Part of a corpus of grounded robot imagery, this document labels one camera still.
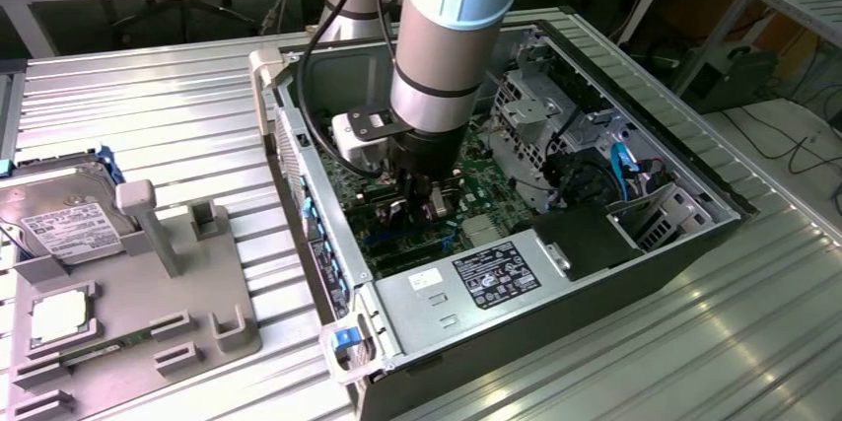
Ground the green motherboard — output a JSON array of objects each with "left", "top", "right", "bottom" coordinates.
[{"left": 315, "top": 109, "right": 548, "bottom": 280}]

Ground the black box device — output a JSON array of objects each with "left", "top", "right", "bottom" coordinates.
[{"left": 683, "top": 45, "right": 782, "bottom": 114}]

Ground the grey power supply unit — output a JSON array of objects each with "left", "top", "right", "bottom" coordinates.
[{"left": 372, "top": 228, "right": 580, "bottom": 359}]

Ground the black plastic shroud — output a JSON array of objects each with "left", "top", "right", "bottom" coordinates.
[{"left": 531, "top": 203, "right": 647, "bottom": 282}]

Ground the metal disk bay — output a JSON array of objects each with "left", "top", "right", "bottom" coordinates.
[{"left": 608, "top": 182, "right": 719, "bottom": 250}]

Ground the silver CPU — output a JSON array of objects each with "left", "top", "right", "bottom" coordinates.
[{"left": 29, "top": 291, "right": 92, "bottom": 342}]

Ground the hard disk with blue carrier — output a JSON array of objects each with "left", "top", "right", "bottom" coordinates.
[{"left": 0, "top": 144, "right": 127, "bottom": 267}]

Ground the black chair base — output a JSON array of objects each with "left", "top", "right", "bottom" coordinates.
[{"left": 108, "top": 0, "right": 261, "bottom": 45}]

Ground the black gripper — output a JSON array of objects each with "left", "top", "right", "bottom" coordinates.
[{"left": 387, "top": 124, "right": 468, "bottom": 190}]

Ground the grey plastic parts rack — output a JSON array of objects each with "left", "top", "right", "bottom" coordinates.
[{"left": 9, "top": 178, "right": 264, "bottom": 420}]

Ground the blue wire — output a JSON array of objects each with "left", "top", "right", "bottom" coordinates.
[{"left": 608, "top": 141, "right": 644, "bottom": 206}]

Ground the perforated metal drive cage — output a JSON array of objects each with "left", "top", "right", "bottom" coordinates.
[{"left": 490, "top": 68, "right": 636, "bottom": 210}]

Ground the open black PC case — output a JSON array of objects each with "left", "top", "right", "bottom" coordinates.
[{"left": 248, "top": 19, "right": 759, "bottom": 421}]

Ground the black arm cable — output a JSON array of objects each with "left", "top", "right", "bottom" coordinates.
[{"left": 293, "top": 0, "right": 387, "bottom": 178}]

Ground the green RAM stick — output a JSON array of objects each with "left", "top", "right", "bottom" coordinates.
[{"left": 61, "top": 329, "right": 157, "bottom": 362}]

